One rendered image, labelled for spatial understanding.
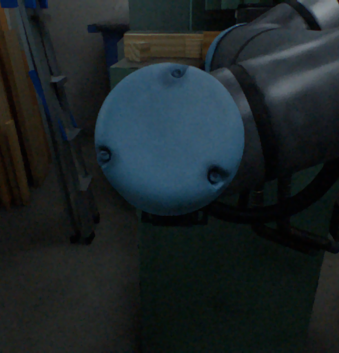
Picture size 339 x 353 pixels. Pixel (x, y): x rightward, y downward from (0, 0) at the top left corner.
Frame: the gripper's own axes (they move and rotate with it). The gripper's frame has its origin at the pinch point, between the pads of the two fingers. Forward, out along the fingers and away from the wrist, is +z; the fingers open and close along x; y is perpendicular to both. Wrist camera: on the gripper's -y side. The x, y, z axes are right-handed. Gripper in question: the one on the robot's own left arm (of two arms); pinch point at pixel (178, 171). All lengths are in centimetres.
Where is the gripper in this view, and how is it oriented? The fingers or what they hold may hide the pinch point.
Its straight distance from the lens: 52.1
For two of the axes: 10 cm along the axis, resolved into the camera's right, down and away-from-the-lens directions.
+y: -0.4, 10.0, -0.8
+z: 0.5, 0.8, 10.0
